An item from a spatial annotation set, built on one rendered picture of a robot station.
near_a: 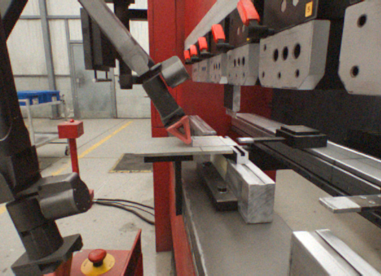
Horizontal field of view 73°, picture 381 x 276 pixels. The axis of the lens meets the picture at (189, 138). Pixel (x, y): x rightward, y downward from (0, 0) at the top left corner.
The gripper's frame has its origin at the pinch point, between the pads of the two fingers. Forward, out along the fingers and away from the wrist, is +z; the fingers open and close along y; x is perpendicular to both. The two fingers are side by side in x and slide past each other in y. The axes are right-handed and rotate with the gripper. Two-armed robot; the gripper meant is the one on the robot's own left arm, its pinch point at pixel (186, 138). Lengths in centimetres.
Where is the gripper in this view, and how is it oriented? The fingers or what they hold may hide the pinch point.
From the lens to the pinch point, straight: 75.2
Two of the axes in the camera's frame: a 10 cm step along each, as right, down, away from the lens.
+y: -1.3, -2.1, 9.7
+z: 5.1, 8.2, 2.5
